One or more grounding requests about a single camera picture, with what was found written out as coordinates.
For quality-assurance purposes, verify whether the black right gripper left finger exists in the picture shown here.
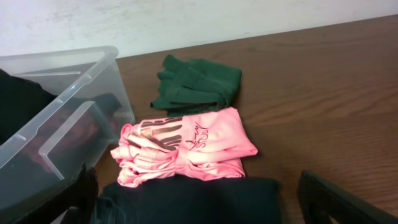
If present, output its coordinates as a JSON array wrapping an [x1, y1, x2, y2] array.
[[16, 166, 98, 224]]

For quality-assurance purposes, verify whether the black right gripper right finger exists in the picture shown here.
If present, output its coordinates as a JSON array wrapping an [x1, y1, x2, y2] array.
[[297, 170, 397, 224]]

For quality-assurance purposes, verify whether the black garment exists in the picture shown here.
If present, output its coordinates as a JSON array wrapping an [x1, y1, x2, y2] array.
[[1, 70, 56, 144]]

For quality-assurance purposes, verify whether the green garment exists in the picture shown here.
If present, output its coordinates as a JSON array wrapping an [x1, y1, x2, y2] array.
[[150, 55, 242, 117]]

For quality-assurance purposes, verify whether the dark teal folded garment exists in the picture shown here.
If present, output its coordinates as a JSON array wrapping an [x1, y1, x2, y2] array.
[[90, 175, 282, 224]]

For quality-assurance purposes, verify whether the clear plastic storage bin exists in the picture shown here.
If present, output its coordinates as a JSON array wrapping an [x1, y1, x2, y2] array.
[[1, 46, 135, 223]]

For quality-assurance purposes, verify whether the pink printed folded shirt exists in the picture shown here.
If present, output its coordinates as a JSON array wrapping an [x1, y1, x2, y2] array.
[[111, 107, 257, 188]]

